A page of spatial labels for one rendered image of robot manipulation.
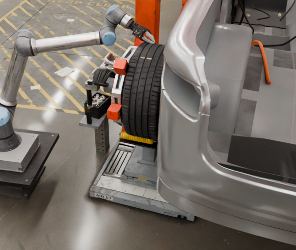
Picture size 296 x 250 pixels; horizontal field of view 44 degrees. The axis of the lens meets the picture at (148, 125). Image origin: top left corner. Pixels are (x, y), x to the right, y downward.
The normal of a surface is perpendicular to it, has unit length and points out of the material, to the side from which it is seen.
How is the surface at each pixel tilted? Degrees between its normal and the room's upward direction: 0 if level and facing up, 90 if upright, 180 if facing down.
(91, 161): 0
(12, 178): 0
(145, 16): 90
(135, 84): 52
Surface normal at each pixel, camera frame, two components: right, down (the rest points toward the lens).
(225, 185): -0.41, 0.55
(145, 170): 0.03, -0.80
